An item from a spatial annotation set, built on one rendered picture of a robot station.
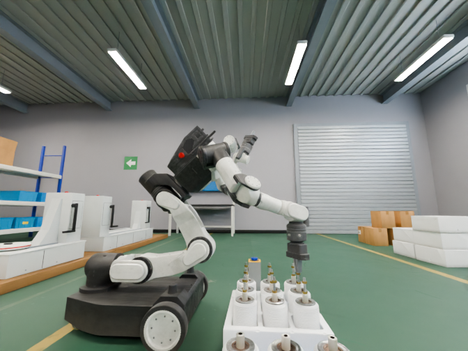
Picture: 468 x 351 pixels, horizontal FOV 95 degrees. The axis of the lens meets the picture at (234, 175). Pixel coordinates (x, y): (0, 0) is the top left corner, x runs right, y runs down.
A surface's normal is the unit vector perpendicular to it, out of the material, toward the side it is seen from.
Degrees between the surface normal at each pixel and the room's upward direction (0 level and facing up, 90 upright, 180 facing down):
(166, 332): 90
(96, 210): 90
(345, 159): 90
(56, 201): 74
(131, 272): 90
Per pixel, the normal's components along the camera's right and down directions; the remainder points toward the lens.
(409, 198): -0.05, -0.16
